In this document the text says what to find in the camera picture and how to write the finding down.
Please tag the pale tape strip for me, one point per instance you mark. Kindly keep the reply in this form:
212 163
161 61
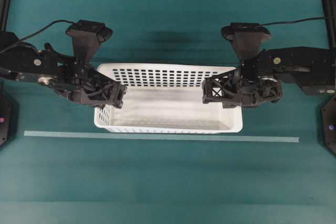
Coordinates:
170 137

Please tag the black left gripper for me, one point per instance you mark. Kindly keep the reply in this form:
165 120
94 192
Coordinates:
81 83

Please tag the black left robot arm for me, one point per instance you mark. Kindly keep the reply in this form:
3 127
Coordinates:
21 61

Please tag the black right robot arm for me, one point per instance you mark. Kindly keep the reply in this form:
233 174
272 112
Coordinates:
311 69

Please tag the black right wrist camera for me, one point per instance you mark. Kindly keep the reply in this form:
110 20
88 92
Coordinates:
245 38

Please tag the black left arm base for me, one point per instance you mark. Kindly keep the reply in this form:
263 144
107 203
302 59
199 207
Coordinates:
9 118

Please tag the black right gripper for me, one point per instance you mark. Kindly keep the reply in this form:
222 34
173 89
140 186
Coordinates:
254 79

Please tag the black right frame post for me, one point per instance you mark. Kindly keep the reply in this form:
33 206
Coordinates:
329 13

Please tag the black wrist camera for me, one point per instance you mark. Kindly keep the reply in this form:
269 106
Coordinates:
87 37
245 38

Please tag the black left frame post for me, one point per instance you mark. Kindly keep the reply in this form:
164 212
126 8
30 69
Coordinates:
4 9

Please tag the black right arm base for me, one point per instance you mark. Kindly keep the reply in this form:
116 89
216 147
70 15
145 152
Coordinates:
328 123

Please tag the black frame post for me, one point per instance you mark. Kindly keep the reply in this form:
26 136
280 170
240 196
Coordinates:
329 13
4 9

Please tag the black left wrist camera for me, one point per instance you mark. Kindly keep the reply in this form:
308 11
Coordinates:
87 37

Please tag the white perforated plastic basket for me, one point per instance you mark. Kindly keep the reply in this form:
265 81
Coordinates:
164 98

